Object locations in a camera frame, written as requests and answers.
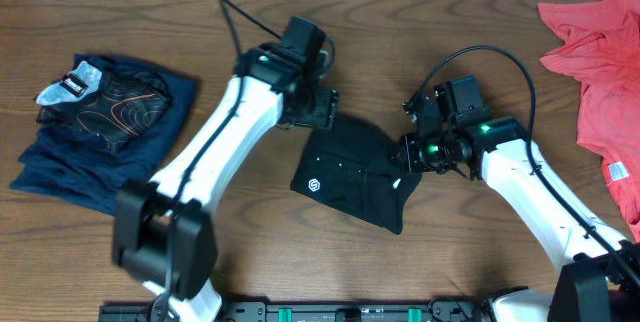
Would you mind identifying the left black cable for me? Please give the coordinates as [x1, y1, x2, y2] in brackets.
[162, 0, 284, 322]

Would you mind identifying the right black cable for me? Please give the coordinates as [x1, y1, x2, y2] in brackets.
[409, 44, 640, 288]

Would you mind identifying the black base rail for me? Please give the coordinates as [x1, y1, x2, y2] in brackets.
[98, 297, 494, 322]

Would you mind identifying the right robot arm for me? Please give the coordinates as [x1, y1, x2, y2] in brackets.
[389, 117, 639, 321]

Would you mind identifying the folded navy blue shirt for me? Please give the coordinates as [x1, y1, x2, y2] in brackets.
[10, 54, 197, 215]

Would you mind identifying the folded black patterned shirt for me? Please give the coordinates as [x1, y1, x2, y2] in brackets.
[35, 60, 172, 152]

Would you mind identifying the coral red shirt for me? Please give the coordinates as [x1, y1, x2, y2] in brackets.
[538, 0, 639, 238]

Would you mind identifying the black cable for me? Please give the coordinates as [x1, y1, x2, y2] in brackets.
[409, 44, 640, 288]
[162, 0, 284, 322]

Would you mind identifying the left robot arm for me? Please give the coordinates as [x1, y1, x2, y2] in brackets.
[112, 43, 338, 321]

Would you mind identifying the black t-shirt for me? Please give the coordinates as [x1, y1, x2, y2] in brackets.
[290, 114, 422, 235]

